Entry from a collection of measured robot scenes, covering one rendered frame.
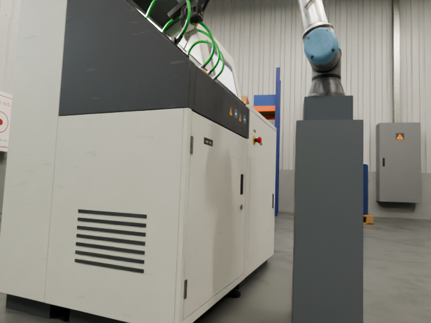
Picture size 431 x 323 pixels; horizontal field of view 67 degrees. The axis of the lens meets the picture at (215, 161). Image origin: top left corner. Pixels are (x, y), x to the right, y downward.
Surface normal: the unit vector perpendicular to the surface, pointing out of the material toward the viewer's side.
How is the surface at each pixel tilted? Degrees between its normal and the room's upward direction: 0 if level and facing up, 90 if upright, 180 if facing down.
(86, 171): 90
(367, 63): 90
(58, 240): 90
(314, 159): 90
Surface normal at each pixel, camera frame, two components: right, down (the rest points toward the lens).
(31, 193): -0.38, -0.08
